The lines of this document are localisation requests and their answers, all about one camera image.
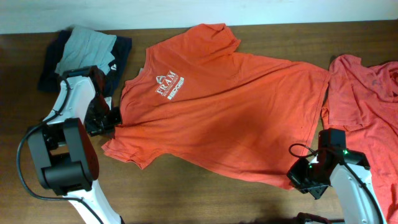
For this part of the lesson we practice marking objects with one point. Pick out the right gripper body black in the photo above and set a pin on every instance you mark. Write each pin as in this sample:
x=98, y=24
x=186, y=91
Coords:
x=308, y=178

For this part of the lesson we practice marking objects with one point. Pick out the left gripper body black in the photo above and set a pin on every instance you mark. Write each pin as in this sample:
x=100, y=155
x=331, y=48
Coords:
x=101, y=119

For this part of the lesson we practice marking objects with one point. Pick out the orange printed t-shirt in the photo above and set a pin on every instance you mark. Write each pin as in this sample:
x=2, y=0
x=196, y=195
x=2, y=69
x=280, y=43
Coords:
x=235, y=114

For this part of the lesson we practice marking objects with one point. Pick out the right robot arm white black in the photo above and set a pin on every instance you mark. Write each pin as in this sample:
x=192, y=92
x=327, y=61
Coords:
x=334, y=165

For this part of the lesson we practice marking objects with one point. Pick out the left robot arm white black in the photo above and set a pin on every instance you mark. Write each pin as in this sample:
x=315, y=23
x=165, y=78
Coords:
x=64, y=158

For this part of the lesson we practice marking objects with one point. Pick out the dark navy folded garment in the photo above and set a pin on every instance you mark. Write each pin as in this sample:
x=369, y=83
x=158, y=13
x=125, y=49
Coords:
x=48, y=81

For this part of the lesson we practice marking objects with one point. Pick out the grey folded garment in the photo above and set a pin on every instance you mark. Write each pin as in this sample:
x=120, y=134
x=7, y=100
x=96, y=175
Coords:
x=85, y=48

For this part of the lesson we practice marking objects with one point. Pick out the pink red t-shirt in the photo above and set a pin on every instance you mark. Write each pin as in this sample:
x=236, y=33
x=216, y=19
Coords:
x=362, y=101

